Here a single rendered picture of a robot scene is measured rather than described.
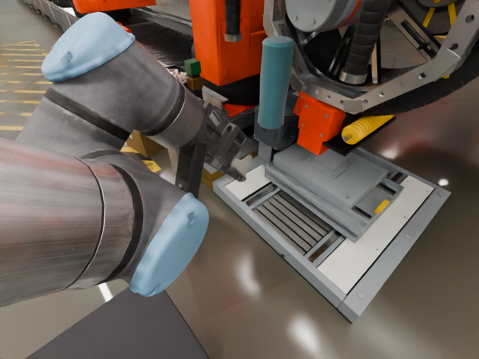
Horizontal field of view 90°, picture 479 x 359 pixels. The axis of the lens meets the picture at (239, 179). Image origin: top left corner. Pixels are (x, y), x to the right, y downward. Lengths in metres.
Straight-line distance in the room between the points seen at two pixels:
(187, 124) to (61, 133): 0.14
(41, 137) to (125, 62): 0.11
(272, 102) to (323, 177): 0.44
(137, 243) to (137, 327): 0.51
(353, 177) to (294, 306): 0.56
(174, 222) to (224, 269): 0.84
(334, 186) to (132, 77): 0.88
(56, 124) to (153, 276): 0.18
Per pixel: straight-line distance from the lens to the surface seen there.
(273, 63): 0.74
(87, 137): 0.29
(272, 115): 0.80
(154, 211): 0.19
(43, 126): 0.31
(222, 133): 0.42
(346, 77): 0.49
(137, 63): 0.30
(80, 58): 0.29
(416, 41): 0.80
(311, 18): 0.62
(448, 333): 1.17
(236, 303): 0.97
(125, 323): 0.69
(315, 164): 1.10
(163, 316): 0.67
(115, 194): 0.17
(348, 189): 1.05
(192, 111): 0.34
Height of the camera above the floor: 0.92
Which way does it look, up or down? 44 degrees down
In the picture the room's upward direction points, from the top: straight up
